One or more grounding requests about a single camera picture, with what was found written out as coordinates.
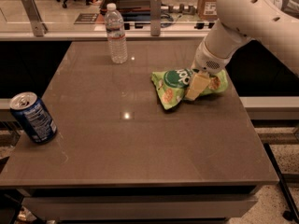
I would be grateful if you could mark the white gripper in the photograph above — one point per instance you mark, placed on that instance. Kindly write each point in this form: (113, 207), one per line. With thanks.
(206, 61)

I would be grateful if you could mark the green rice chip bag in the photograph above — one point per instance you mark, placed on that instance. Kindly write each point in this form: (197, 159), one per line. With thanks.
(171, 85)

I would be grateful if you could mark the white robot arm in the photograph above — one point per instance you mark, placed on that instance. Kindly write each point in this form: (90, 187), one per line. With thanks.
(257, 44)

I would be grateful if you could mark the blue pepsi can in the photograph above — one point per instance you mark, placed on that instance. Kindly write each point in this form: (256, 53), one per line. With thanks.
(33, 116)

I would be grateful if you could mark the brown cardboard box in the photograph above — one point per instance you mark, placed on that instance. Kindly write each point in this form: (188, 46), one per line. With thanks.
(207, 9)

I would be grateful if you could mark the clear plastic water bottle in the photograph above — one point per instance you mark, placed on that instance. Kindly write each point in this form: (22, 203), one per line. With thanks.
(116, 34)

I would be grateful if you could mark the grey table drawer front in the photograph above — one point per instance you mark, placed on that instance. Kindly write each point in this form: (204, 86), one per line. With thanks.
(140, 207)

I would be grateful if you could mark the middle metal glass bracket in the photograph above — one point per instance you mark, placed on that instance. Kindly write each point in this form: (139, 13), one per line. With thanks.
(155, 17)

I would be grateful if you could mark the metal glass bracket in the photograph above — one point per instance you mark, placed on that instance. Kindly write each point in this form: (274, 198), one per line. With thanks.
(155, 17)
(39, 28)

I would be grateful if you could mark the left metal glass bracket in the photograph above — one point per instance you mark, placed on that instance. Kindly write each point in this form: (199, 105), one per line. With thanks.
(39, 28)

